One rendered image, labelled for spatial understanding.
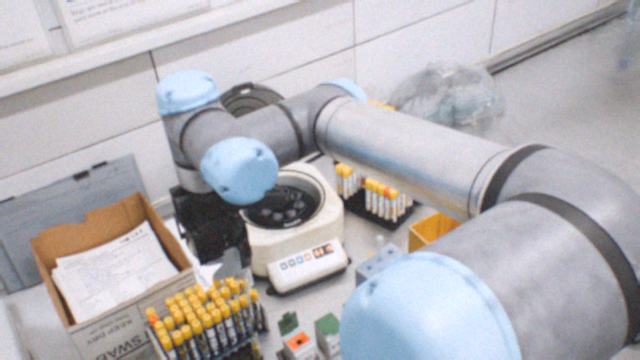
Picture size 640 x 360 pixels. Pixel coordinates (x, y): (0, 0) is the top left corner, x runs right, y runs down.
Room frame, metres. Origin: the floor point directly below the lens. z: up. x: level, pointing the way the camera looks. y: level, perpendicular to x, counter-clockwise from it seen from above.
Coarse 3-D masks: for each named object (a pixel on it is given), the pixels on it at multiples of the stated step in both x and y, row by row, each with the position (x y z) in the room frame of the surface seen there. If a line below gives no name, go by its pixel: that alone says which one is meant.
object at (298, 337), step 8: (296, 328) 0.66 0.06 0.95; (288, 336) 0.64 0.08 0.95; (296, 336) 0.64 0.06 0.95; (304, 336) 0.64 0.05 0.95; (288, 344) 0.63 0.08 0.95; (296, 344) 0.63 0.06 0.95; (304, 344) 0.63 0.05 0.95; (312, 344) 0.63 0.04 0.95; (288, 352) 0.63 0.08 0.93; (296, 352) 0.61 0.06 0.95; (304, 352) 0.61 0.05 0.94; (312, 352) 0.62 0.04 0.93
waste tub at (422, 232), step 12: (432, 216) 0.90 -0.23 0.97; (444, 216) 0.92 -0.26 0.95; (408, 228) 0.87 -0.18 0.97; (420, 228) 0.89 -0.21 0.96; (432, 228) 0.90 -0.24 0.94; (444, 228) 0.92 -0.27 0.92; (408, 240) 0.87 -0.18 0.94; (420, 240) 0.84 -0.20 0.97; (432, 240) 0.90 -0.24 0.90; (408, 252) 0.87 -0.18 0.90
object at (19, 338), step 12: (0, 300) 0.59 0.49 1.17; (0, 312) 0.57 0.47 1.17; (0, 324) 0.55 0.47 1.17; (12, 324) 0.56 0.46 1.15; (0, 336) 0.52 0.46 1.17; (12, 336) 0.53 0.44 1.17; (24, 336) 0.59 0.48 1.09; (0, 348) 0.50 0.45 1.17; (12, 348) 0.50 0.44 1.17; (24, 348) 0.54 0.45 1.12
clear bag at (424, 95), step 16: (432, 64) 1.40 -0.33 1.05; (448, 64) 1.40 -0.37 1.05; (416, 80) 1.37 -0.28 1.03; (432, 80) 1.35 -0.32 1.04; (400, 96) 1.34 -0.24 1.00; (416, 96) 1.32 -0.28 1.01; (432, 96) 1.33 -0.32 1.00; (448, 96) 1.37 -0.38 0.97; (400, 112) 1.32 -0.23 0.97; (416, 112) 1.28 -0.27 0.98; (432, 112) 1.29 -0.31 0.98; (448, 112) 1.35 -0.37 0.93
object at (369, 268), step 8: (384, 248) 0.82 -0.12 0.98; (392, 248) 0.82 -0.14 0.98; (376, 256) 0.80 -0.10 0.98; (384, 256) 0.80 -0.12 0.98; (392, 256) 0.79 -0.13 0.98; (400, 256) 0.79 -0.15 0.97; (360, 264) 0.78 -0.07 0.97; (368, 264) 0.78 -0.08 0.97; (376, 264) 0.78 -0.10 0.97; (384, 264) 0.78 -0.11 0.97; (360, 272) 0.76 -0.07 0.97; (368, 272) 0.76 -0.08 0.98; (376, 272) 0.76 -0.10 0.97; (360, 280) 0.76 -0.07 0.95
